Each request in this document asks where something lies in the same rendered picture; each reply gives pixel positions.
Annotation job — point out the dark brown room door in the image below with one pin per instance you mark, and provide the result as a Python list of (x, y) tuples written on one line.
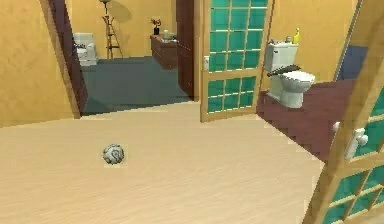
[(185, 46), (68, 53)]

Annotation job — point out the dark brown wooden cabinet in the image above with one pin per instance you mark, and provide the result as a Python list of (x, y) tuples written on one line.
[(164, 50)]

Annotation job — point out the wooden green glass door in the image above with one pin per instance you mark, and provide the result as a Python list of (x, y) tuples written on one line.
[(233, 56), (358, 146)]

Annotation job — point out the pale bowl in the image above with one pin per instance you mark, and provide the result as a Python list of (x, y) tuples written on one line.
[(168, 36)]

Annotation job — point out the grey patterned ball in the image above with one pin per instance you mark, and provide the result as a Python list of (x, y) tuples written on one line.
[(113, 154)]

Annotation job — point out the black vase with flowers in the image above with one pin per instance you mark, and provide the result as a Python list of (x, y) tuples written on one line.
[(156, 26)]

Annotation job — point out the black toilet brush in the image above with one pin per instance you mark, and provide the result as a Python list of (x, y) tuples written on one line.
[(283, 70)]

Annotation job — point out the white toilet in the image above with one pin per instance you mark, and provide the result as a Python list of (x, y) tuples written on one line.
[(288, 75)]

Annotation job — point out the yellow spray bottle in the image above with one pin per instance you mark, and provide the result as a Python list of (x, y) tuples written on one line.
[(296, 36)]

